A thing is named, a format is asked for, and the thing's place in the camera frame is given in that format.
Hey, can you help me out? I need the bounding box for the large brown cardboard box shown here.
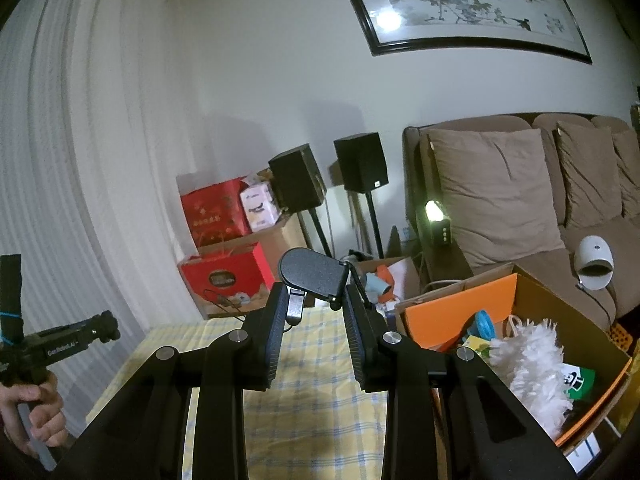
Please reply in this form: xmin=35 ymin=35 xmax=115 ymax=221
xmin=175 ymin=170 xmax=311 ymax=318

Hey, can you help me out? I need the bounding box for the medium brown cushion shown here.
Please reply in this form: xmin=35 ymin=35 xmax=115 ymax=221
xmin=555 ymin=120 xmax=628 ymax=231

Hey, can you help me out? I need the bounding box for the white dome lamp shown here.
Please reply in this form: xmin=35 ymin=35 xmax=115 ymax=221
xmin=574 ymin=236 xmax=616 ymax=292

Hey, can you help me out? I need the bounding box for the black speaker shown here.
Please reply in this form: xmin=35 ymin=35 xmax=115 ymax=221
xmin=333 ymin=132 xmax=388 ymax=193
xmin=268 ymin=143 xmax=328 ymax=213

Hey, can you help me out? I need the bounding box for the open cardboard box of clutter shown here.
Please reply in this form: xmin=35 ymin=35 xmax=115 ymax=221
xmin=350 ymin=255 xmax=421 ymax=318

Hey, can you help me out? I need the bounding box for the yellow checked tablecloth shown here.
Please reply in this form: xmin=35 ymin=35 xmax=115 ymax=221
xmin=85 ymin=305 xmax=451 ymax=480

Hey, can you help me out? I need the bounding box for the black clip device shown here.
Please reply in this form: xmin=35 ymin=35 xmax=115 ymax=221
xmin=279 ymin=247 xmax=376 ymax=333

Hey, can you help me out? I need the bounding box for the orange perforated mat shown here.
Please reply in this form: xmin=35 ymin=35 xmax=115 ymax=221
xmin=607 ymin=322 xmax=638 ymax=356

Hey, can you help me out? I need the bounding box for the red box with round label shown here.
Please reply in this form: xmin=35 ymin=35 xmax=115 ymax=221
xmin=179 ymin=242 xmax=276 ymax=318

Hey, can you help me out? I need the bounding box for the black lamp cable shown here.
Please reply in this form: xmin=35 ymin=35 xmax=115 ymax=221
xmin=575 ymin=282 xmax=618 ymax=333

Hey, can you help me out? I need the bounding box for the blue round plastic item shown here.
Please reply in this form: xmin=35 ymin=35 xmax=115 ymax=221
xmin=467 ymin=310 xmax=498 ymax=343

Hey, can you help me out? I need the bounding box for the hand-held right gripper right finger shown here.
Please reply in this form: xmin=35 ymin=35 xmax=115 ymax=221
xmin=342 ymin=284 xmax=576 ymax=480

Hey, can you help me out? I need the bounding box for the person's left hand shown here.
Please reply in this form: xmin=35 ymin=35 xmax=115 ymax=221
xmin=0 ymin=377 xmax=66 ymax=458

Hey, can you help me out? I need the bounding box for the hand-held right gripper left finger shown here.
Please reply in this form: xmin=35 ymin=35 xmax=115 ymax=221
xmin=52 ymin=282 xmax=291 ymax=480

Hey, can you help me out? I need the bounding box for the large brown cushion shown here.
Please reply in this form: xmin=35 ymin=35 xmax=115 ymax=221
xmin=427 ymin=129 xmax=566 ymax=268

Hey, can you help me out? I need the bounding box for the green yellow toothpaste box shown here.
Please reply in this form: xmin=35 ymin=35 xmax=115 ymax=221
xmin=462 ymin=335 xmax=598 ymax=403

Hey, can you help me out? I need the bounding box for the white fluffy duster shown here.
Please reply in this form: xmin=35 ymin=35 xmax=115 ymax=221
xmin=487 ymin=317 xmax=576 ymax=438

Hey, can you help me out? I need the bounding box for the black device with lit lamp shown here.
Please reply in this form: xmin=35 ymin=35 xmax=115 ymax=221
xmin=422 ymin=200 xmax=453 ymax=247

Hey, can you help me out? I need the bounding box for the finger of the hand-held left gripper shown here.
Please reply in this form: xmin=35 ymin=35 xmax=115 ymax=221
xmin=75 ymin=310 xmax=121 ymax=348

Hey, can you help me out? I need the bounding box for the small brown cushion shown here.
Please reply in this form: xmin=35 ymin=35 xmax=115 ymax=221
xmin=612 ymin=130 xmax=640 ymax=221

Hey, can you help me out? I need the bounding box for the pink white box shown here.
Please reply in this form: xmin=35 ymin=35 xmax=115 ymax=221
xmin=239 ymin=182 xmax=282 ymax=232

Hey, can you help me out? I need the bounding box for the white curtain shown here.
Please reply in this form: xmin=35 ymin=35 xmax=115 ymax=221
xmin=0 ymin=0 xmax=211 ymax=411

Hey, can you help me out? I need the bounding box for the brown sofa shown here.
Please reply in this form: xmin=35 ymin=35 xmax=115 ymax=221
xmin=402 ymin=114 xmax=640 ymax=321

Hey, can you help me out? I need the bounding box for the black speaker stand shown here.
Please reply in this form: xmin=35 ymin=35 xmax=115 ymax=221
xmin=297 ymin=207 xmax=333 ymax=258
xmin=367 ymin=191 xmax=385 ymax=260

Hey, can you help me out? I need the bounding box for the cardboard box with orange lining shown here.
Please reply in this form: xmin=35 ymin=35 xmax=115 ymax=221
xmin=395 ymin=262 xmax=633 ymax=461

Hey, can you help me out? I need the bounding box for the red gift box gold print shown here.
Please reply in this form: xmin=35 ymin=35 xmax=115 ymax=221
xmin=180 ymin=177 xmax=253 ymax=256

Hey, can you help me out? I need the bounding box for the white power cable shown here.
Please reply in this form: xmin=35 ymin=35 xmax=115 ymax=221
xmin=422 ymin=280 xmax=466 ymax=295

